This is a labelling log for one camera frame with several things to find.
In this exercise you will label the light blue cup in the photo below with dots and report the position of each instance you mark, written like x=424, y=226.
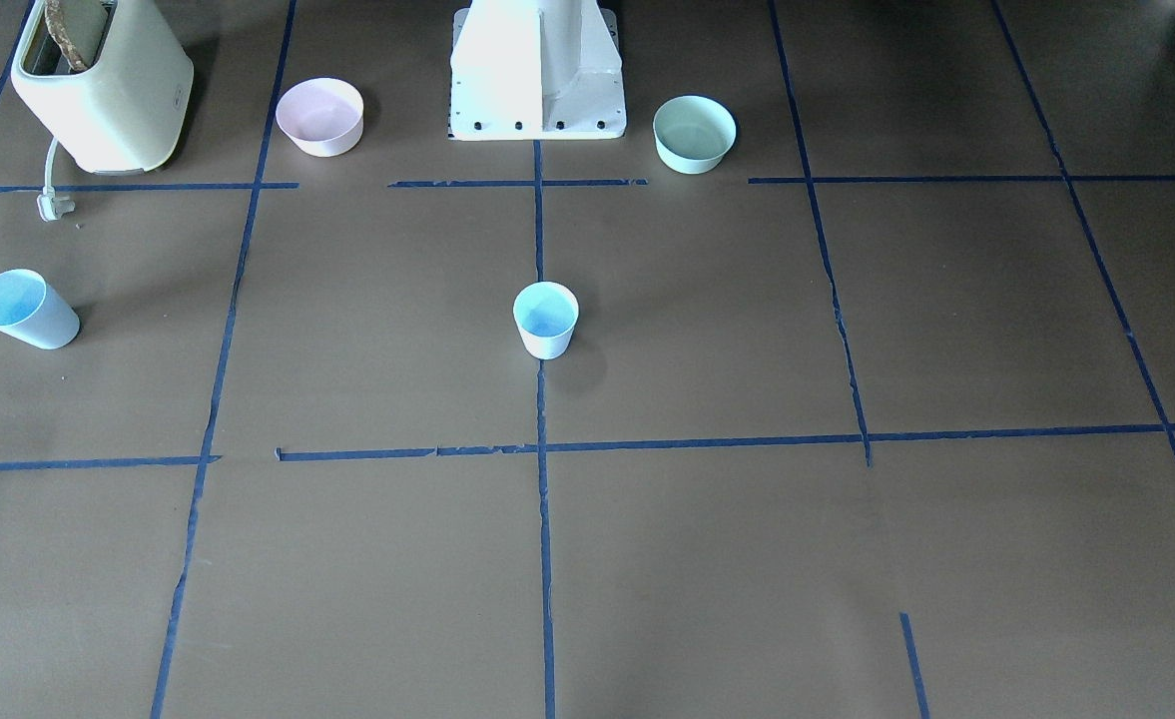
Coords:
x=546, y=314
x=31, y=311

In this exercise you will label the green bowl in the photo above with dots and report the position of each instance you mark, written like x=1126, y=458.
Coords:
x=692, y=134

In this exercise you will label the pink bowl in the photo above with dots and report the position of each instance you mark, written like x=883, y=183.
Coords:
x=323, y=116

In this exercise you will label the cream toaster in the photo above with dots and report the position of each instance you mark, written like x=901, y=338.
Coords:
x=123, y=115

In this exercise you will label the white power plug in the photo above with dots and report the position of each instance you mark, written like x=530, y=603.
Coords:
x=52, y=207

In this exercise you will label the toast slice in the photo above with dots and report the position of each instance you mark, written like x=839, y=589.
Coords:
x=78, y=28

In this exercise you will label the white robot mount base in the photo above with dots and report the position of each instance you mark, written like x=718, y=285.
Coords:
x=536, y=71

